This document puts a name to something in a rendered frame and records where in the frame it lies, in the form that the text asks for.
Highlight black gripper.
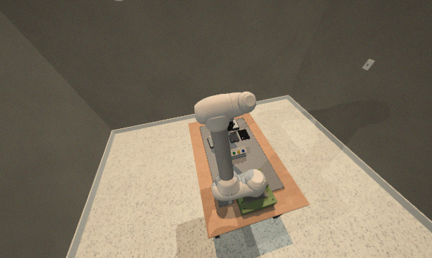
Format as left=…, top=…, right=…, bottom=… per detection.
left=228, top=121, right=235, bottom=135

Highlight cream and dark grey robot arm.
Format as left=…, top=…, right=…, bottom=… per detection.
left=194, top=92, right=269, bottom=204

